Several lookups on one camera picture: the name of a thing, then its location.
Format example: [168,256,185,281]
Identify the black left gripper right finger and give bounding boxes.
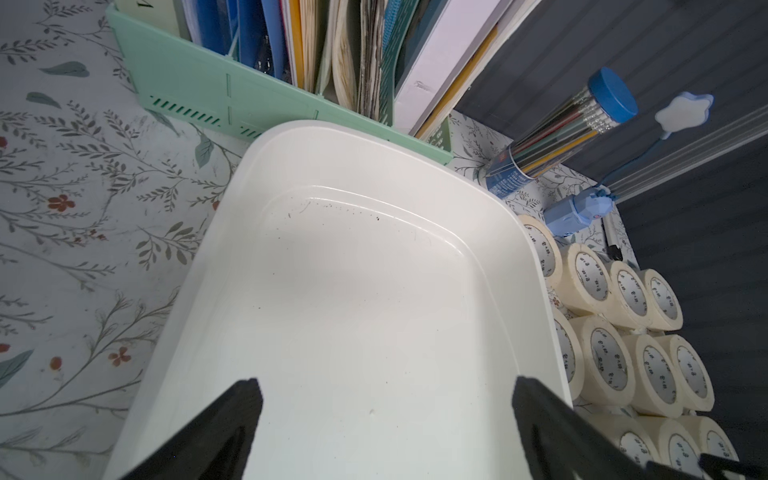
[512,376,767,479]

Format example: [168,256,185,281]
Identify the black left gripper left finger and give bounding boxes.
[124,378,264,480]

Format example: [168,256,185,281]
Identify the cream masking tape roll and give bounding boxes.
[555,243,613,316]
[586,414,661,468]
[570,316,636,407]
[553,309,585,400]
[636,416,705,479]
[639,269,684,331]
[656,335,715,412]
[605,261,652,330]
[518,215,563,289]
[622,334,683,419]

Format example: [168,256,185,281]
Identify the white plastic storage box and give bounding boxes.
[105,121,570,479]

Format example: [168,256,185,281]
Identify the black capped marker pen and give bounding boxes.
[601,215,623,261]

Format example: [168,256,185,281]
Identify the blue lid pencil jar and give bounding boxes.
[478,67,638,199]

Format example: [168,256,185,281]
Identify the green file organizer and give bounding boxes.
[106,4,453,165]

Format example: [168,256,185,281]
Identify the blue folder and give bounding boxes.
[182,0,288,80]

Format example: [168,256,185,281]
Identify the white binder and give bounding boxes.
[393,0,510,135]

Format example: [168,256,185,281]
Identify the orange folder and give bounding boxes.
[281,0,305,90]

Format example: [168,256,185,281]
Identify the teal folder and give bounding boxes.
[379,0,441,127]

